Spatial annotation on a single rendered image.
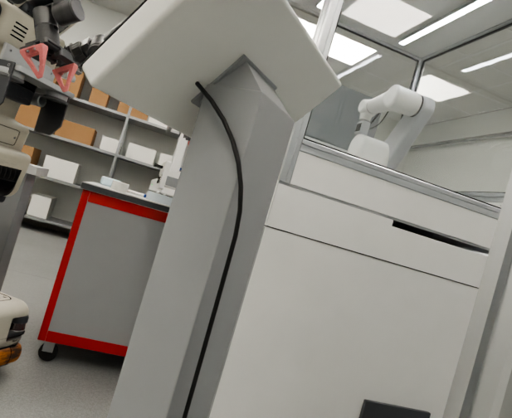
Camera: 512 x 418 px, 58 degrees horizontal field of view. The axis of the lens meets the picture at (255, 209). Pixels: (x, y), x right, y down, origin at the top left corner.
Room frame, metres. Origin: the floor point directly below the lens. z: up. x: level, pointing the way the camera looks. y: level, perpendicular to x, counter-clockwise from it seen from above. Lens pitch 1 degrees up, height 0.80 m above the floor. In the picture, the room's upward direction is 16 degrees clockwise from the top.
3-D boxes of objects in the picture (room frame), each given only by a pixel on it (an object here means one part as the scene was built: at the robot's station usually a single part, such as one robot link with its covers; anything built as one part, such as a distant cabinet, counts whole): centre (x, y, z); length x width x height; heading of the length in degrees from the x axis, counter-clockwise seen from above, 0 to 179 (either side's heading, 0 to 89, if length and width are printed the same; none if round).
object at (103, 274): (2.25, 0.51, 0.38); 0.62 x 0.58 x 0.76; 15
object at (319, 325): (2.01, -0.37, 0.40); 1.03 x 0.95 x 0.80; 15
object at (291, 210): (2.02, -0.37, 0.87); 1.02 x 0.95 x 0.14; 15
